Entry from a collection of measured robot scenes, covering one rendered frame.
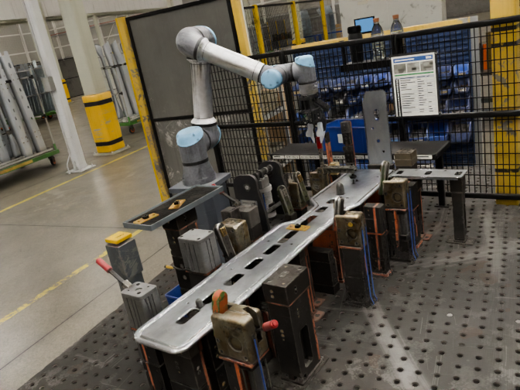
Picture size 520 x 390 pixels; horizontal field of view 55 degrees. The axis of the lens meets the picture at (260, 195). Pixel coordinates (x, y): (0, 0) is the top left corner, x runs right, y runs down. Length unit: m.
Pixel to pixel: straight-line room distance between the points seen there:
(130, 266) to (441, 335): 0.98
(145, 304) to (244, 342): 0.35
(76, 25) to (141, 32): 4.82
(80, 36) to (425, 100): 7.69
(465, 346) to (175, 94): 3.59
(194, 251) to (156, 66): 3.29
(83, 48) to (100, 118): 1.23
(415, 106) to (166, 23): 2.65
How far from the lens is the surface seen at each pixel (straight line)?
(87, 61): 9.51
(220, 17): 4.27
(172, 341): 1.30
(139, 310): 1.45
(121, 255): 1.58
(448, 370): 1.56
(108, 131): 9.55
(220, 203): 2.19
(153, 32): 4.68
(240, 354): 1.24
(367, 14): 8.79
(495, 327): 1.73
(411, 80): 2.52
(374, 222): 1.91
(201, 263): 1.58
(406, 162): 2.29
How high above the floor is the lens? 1.68
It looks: 18 degrees down
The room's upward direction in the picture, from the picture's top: 11 degrees counter-clockwise
